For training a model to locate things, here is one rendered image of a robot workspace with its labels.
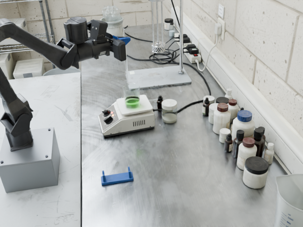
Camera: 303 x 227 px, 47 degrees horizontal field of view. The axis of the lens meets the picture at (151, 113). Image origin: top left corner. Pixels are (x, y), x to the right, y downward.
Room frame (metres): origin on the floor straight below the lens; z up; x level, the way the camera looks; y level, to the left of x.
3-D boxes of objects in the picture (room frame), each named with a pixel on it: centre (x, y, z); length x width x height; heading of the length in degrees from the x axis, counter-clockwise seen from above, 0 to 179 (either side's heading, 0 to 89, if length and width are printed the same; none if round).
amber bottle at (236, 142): (0.91, -0.28, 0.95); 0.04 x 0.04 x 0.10
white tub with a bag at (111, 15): (2.14, 0.22, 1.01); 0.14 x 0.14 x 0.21
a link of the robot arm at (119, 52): (1.06, 0.16, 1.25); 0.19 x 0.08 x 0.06; 35
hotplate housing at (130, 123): (1.13, 0.09, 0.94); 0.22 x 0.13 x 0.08; 104
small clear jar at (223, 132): (0.99, -0.26, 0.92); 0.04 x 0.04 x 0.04
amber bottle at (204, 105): (1.18, -0.22, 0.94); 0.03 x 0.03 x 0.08
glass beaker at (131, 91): (1.12, 0.07, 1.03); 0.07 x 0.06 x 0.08; 6
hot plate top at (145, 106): (1.14, 0.06, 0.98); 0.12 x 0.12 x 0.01; 14
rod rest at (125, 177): (0.82, 0.12, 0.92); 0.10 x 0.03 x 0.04; 99
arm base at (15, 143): (0.88, 0.41, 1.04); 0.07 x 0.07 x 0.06; 18
